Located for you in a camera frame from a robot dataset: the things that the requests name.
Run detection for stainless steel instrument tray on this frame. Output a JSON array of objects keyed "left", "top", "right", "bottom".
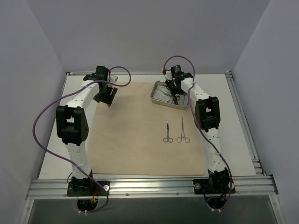
[{"left": 150, "top": 81, "right": 189, "bottom": 110}]

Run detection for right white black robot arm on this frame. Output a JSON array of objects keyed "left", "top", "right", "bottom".
[{"left": 163, "top": 65, "right": 231, "bottom": 193}]

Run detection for right aluminium side rail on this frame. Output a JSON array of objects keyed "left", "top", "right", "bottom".
[{"left": 225, "top": 71, "right": 267, "bottom": 175}]

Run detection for back aluminium rail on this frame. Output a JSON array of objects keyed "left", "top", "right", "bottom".
[{"left": 66, "top": 70, "right": 232, "bottom": 77}]

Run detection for front aluminium rail frame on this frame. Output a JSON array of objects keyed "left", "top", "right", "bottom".
[{"left": 26, "top": 175, "right": 278, "bottom": 200}]

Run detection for steel needle holder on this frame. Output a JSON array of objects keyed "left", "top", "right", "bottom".
[{"left": 171, "top": 94, "right": 180, "bottom": 105}]

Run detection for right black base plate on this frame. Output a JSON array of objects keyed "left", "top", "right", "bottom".
[{"left": 192, "top": 178, "right": 229, "bottom": 195}]

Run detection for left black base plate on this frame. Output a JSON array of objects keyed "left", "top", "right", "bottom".
[{"left": 66, "top": 178, "right": 110, "bottom": 197}]

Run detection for steel forceps clamp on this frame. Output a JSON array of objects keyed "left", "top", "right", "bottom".
[{"left": 177, "top": 119, "right": 190, "bottom": 143}]

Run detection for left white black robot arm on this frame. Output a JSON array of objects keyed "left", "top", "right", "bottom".
[{"left": 56, "top": 66, "right": 118, "bottom": 196}]

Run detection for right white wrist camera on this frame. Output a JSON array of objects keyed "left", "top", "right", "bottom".
[{"left": 162, "top": 68, "right": 172, "bottom": 80}]

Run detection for steel surgical scissors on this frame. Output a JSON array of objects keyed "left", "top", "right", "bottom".
[{"left": 163, "top": 121, "right": 173, "bottom": 143}]

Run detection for green white suture packet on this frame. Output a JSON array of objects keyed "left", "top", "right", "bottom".
[{"left": 153, "top": 85, "right": 172, "bottom": 103}]

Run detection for beige surgical wrap cloth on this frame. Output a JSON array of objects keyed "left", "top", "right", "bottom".
[{"left": 87, "top": 83, "right": 205, "bottom": 175}]

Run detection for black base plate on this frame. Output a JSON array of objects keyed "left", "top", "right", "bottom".
[
  {"left": 66, "top": 178, "right": 110, "bottom": 197},
  {"left": 192, "top": 178, "right": 229, "bottom": 195}
]

